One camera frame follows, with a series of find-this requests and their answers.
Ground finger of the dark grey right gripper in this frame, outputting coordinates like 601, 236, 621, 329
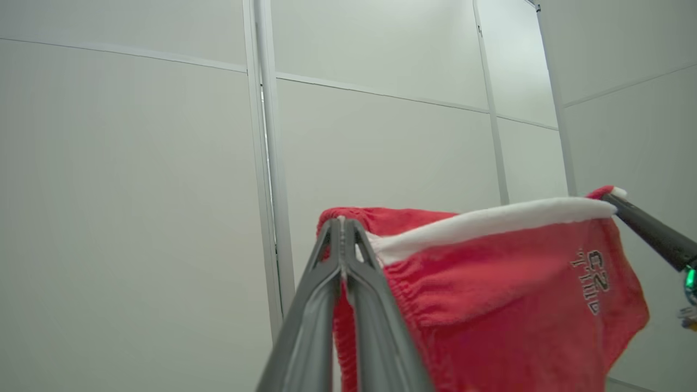
601, 193, 697, 272

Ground grey slim partition post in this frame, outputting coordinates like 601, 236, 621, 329
472, 0, 511, 206
525, 0, 578, 198

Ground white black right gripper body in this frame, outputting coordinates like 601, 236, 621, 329
678, 264, 697, 333

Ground red white basketball shorts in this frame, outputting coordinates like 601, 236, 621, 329
317, 185, 651, 392

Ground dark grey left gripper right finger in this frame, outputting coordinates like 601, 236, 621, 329
344, 218, 434, 392

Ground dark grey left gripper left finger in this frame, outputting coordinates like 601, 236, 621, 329
256, 216, 345, 392

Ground grey double partition post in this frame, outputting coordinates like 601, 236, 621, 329
242, 0, 298, 345

